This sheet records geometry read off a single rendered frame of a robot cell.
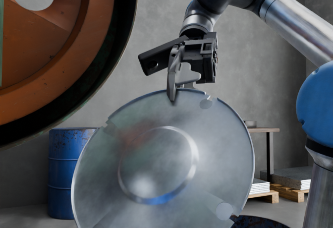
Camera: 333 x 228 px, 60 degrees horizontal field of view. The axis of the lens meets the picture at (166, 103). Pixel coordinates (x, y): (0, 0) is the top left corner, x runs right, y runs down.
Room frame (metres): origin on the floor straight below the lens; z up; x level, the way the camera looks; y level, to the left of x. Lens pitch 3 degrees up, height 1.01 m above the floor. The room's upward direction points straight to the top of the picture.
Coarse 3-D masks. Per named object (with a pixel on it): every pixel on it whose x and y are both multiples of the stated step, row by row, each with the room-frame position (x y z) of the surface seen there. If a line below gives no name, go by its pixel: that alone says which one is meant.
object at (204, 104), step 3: (204, 99) 0.49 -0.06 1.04; (207, 99) 0.49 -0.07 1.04; (201, 102) 0.49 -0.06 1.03; (204, 102) 0.48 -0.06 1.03; (207, 102) 0.48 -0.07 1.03; (210, 102) 0.48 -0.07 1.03; (201, 105) 0.48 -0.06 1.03; (204, 105) 0.48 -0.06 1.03; (207, 105) 0.48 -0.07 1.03; (210, 105) 0.48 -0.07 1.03; (204, 108) 0.48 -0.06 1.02; (207, 108) 0.47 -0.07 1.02
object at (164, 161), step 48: (144, 96) 0.54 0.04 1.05; (192, 96) 0.50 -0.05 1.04; (96, 144) 0.51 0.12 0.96; (144, 144) 0.47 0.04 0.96; (192, 144) 0.44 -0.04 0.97; (240, 144) 0.42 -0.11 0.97; (96, 192) 0.45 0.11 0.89; (144, 192) 0.42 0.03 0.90; (192, 192) 0.40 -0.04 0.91; (240, 192) 0.38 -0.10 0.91
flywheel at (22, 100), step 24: (72, 0) 0.70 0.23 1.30; (96, 0) 0.69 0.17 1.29; (24, 24) 0.66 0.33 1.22; (48, 24) 0.68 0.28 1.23; (72, 24) 0.70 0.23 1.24; (96, 24) 0.69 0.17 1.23; (24, 48) 0.66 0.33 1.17; (48, 48) 0.68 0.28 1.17; (72, 48) 0.67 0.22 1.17; (96, 48) 0.69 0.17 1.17; (24, 72) 0.66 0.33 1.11; (48, 72) 0.65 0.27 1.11; (72, 72) 0.67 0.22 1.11; (0, 96) 0.61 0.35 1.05; (24, 96) 0.63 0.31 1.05; (48, 96) 0.65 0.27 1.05; (0, 120) 0.61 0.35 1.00
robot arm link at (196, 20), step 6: (186, 18) 0.66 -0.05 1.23; (192, 18) 0.64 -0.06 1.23; (198, 18) 0.63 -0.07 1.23; (204, 18) 0.64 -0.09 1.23; (186, 24) 0.63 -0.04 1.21; (192, 24) 0.62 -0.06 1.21; (198, 24) 0.62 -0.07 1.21; (204, 24) 0.62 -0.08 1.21; (210, 24) 0.64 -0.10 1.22; (180, 30) 0.64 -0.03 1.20; (210, 30) 0.63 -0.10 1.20
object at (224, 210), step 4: (220, 204) 0.38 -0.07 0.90; (224, 204) 0.37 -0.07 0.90; (228, 204) 0.37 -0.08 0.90; (216, 208) 0.37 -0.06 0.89; (220, 208) 0.37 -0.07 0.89; (224, 208) 0.37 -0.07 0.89; (228, 208) 0.37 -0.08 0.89; (232, 208) 0.37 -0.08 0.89; (216, 212) 0.37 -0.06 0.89; (220, 212) 0.37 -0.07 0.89; (224, 212) 0.37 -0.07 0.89; (228, 212) 0.37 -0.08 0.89; (232, 212) 0.36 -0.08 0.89; (220, 216) 0.37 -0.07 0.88; (224, 216) 0.36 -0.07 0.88; (228, 216) 0.36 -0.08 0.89
